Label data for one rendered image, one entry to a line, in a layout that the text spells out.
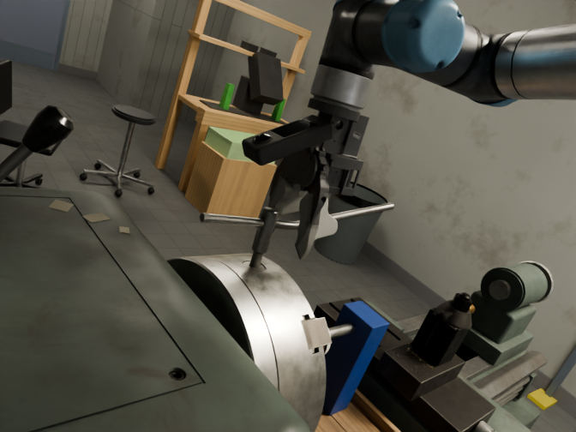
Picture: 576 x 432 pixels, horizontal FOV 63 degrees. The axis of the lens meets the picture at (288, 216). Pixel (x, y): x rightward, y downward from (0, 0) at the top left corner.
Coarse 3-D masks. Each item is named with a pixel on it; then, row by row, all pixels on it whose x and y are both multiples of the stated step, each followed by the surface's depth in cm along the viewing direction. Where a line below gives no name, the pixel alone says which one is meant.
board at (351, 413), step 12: (360, 396) 102; (348, 408) 100; (360, 408) 102; (372, 408) 100; (324, 420) 94; (336, 420) 96; (348, 420) 97; (360, 420) 98; (372, 420) 100; (384, 420) 98
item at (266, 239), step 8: (264, 208) 64; (272, 208) 65; (264, 216) 64; (272, 216) 63; (264, 224) 64; (272, 224) 64; (256, 232) 65; (264, 232) 64; (272, 232) 65; (256, 240) 64; (264, 240) 64; (256, 248) 65; (264, 248) 65; (256, 256) 65; (248, 264) 66; (256, 264) 66
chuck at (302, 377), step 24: (240, 264) 65; (264, 264) 68; (264, 288) 62; (288, 288) 64; (264, 312) 59; (288, 312) 61; (312, 312) 64; (288, 336) 59; (288, 360) 58; (312, 360) 61; (288, 384) 57; (312, 384) 60; (312, 408) 61
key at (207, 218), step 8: (360, 208) 74; (368, 208) 74; (376, 208) 75; (384, 208) 76; (392, 208) 77; (200, 216) 59; (208, 216) 59; (216, 216) 59; (224, 216) 60; (232, 216) 61; (336, 216) 71; (344, 216) 71; (352, 216) 72; (224, 224) 61; (232, 224) 61; (240, 224) 62; (248, 224) 62; (256, 224) 63; (280, 224) 65; (288, 224) 66; (296, 224) 67
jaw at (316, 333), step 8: (304, 320) 63; (312, 320) 64; (320, 320) 67; (304, 328) 63; (312, 328) 64; (320, 328) 66; (312, 336) 63; (320, 336) 66; (328, 336) 67; (312, 344) 62; (320, 344) 65; (328, 344) 67; (312, 352) 62
